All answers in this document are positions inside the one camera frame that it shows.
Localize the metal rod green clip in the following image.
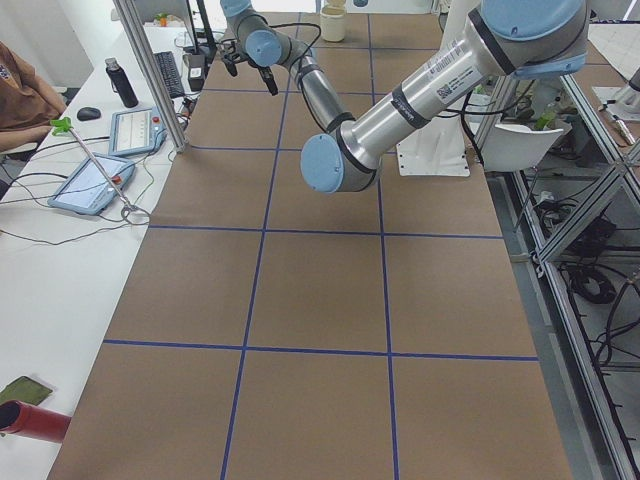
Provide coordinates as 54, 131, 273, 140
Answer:
47, 117, 150, 225

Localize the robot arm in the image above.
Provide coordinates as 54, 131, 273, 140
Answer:
221, 1, 590, 193

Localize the black computer mouse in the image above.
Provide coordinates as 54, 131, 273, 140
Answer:
76, 107, 102, 122

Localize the green bean bag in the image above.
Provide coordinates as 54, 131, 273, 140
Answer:
0, 376, 53, 405

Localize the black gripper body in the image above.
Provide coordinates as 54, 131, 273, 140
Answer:
219, 39, 249, 65

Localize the aluminium frame post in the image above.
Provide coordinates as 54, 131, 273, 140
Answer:
113, 0, 187, 153

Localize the black water bottle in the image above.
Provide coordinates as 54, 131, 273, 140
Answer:
105, 57, 139, 108

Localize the teach pendant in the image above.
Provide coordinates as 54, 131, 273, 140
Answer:
47, 153, 135, 215
108, 107, 167, 157

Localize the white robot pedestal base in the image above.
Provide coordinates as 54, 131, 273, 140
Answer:
394, 0, 474, 179

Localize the brown paper table cover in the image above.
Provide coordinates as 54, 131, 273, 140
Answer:
47, 11, 574, 480

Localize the upper teach pendant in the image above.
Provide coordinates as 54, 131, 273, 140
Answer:
108, 107, 167, 157

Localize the lower teach pendant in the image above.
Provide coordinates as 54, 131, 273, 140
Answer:
47, 153, 135, 215

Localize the cream plastic basket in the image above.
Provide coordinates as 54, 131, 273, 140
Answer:
319, 0, 347, 43

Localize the red bottle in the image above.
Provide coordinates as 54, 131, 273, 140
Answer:
1, 400, 72, 444

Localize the white plastic chair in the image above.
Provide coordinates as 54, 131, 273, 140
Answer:
482, 124, 565, 173

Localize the seated person brown shirt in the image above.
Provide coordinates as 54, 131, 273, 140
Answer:
1, 43, 66, 152

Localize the black keyboard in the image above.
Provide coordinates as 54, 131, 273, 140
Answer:
153, 51, 185, 98

